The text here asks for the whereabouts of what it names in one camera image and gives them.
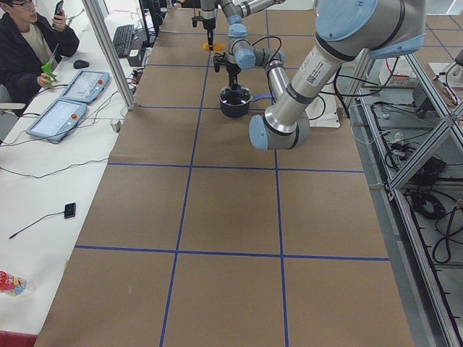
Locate black computer mouse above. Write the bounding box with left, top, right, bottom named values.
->
left=73, top=59, right=90, bottom=69

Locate green toy figure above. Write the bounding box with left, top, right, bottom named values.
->
left=41, top=61, right=57, bottom=87

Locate yellow corn cob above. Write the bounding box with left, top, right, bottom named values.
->
left=202, top=43, right=226, bottom=51

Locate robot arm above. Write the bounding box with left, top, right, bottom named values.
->
left=192, top=0, right=285, bottom=51
left=249, top=1, right=427, bottom=150

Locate teach pendant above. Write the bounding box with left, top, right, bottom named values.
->
left=26, top=98, right=88, bottom=142
left=60, top=69, right=110, bottom=105

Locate person in black jacket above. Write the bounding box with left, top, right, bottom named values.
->
left=1, top=1, right=80, bottom=105

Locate lower teach pendant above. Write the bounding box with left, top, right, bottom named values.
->
left=26, top=98, right=88, bottom=142

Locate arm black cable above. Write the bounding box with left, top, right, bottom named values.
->
left=249, top=35, right=284, bottom=69

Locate black small device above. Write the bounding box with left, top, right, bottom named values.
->
left=64, top=202, right=77, bottom=219

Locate black smartphone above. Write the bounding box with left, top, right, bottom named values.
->
left=54, top=0, right=64, bottom=18

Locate blue saucepan with handle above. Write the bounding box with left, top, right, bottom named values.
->
left=218, top=85, right=271, bottom=118

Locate glass lid purple knob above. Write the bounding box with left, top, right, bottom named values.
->
left=219, top=85, right=251, bottom=106

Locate aluminium frame post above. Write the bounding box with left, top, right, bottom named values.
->
left=82, top=0, right=135, bottom=111

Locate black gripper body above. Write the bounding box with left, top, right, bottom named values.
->
left=204, top=20, right=215, bottom=39
left=226, top=64, right=239, bottom=84

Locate red plastic bottle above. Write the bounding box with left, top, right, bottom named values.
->
left=1, top=270, right=35, bottom=297

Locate black keyboard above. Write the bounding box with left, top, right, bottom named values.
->
left=113, top=25, right=134, bottom=58

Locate upper teach pendant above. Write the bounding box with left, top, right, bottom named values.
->
left=60, top=69, right=110, bottom=105

